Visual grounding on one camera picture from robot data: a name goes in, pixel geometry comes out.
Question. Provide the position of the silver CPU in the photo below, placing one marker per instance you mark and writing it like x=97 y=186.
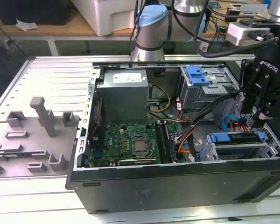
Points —
x=140 y=146

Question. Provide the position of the black RAM slot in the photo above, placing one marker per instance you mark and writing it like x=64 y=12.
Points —
x=161 y=142

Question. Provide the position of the RAM stick with chips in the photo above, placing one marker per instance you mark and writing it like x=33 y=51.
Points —
x=170 y=145

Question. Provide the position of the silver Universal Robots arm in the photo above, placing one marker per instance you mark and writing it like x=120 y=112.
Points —
x=151 y=32

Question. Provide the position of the black case fan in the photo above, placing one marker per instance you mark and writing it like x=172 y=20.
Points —
x=96 y=130

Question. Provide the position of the metal optical drive cage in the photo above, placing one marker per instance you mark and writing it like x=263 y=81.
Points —
x=200 y=98

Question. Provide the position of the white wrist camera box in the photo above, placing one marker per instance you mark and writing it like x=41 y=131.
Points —
x=238 y=32

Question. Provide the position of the wooden desk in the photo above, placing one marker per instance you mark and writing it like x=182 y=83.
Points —
x=60 y=30

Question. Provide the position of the green motherboard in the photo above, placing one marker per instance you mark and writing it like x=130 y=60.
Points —
x=117 y=135

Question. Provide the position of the black waste bin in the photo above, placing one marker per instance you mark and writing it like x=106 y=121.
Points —
x=170 y=47

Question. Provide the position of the green RAM stick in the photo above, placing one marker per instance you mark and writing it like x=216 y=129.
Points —
x=16 y=155

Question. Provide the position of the white foam box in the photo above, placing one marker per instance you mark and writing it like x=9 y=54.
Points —
x=102 y=16

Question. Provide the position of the black open PC case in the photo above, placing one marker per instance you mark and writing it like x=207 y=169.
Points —
x=177 y=186

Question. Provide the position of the black graphics card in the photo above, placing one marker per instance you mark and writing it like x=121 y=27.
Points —
x=136 y=162

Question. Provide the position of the grey power supply unit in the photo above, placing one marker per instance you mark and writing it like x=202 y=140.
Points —
x=123 y=102

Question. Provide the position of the black computer tower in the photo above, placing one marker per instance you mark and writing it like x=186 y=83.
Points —
x=49 y=11

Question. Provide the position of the blue plastic drive latch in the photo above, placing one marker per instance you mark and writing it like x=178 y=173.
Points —
x=197 y=74

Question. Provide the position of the blue VGA port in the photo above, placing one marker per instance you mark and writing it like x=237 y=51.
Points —
x=97 y=154

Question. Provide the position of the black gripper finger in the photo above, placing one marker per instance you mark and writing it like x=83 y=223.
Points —
x=243 y=77
x=277 y=105

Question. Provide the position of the metal disk bay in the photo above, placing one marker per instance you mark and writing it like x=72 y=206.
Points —
x=238 y=145

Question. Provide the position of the black CPU socket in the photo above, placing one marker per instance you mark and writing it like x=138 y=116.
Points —
x=140 y=155

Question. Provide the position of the crumpled white paper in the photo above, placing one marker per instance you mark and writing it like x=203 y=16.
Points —
x=25 y=25

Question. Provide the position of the grey parts rack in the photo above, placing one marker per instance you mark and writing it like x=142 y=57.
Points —
x=37 y=149

